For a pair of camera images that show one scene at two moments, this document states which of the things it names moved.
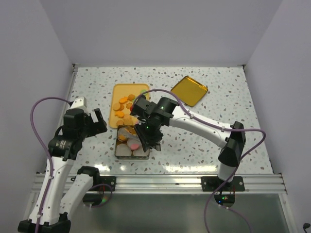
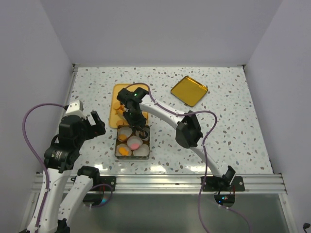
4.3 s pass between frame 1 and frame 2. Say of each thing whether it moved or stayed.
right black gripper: moved
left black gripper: stayed
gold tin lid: stayed
